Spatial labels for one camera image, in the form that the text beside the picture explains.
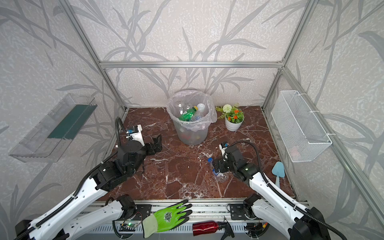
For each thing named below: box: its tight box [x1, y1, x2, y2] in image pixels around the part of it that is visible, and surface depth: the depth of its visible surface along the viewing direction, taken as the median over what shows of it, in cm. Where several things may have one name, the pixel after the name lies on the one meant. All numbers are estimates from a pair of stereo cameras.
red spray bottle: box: [192, 216, 235, 240], surface depth 69 cm
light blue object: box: [271, 161, 286, 188], surface depth 91 cm
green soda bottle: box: [179, 105, 199, 122], surface depth 86 cm
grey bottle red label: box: [197, 103, 206, 116], surface depth 95 cm
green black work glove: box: [142, 199, 193, 239], surface depth 72 cm
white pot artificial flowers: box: [215, 104, 245, 132], surface depth 101 cm
